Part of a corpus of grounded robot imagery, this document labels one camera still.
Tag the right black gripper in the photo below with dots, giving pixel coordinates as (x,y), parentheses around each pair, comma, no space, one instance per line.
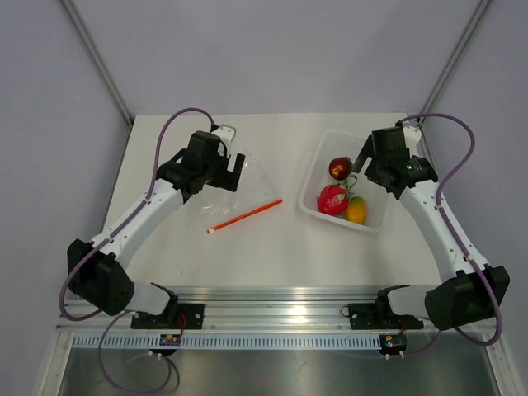
(368,151)

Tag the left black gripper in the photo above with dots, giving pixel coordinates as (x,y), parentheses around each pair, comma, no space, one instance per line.
(228,181)

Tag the dark red apple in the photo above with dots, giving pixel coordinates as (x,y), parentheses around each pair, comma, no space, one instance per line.
(340,168)

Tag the clear zip bag orange zipper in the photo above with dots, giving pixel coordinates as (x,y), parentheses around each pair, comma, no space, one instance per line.
(255,193)

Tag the yellow green mango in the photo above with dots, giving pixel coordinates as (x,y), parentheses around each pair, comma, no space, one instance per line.
(356,212)

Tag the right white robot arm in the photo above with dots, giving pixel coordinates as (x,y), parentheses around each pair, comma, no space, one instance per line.
(470,290)

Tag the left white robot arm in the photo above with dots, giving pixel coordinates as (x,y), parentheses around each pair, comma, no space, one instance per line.
(97,268)

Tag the pink dragon fruit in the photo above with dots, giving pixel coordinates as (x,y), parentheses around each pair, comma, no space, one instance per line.
(334,199)

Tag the left small circuit board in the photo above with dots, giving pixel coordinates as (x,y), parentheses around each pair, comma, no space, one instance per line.
(170,340)

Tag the small circuit board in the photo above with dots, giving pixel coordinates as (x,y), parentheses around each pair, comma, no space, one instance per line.
(393,343)
(170,340)

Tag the right small circuit board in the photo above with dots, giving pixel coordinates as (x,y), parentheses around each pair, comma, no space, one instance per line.
(393,343)

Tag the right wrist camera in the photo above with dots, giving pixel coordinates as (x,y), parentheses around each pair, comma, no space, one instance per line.
(412,135)

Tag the aluminium mounting rail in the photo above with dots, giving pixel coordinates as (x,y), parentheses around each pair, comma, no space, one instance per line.
(316,309)

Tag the left aluminium frame post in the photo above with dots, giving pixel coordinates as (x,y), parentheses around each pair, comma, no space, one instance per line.
(90,48)

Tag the aluminium frame post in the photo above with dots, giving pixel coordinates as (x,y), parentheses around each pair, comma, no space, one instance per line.
(90,48)
(463,42)

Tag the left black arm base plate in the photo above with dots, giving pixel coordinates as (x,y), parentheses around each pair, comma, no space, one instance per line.
(175,316)

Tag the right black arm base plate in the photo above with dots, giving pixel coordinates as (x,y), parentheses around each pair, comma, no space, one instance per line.
(371,316)

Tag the right aluminium frame post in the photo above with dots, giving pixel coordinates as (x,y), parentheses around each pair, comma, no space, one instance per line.
(463,42)

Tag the white slotted cable duct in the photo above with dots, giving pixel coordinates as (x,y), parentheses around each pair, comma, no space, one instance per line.
(228,342)

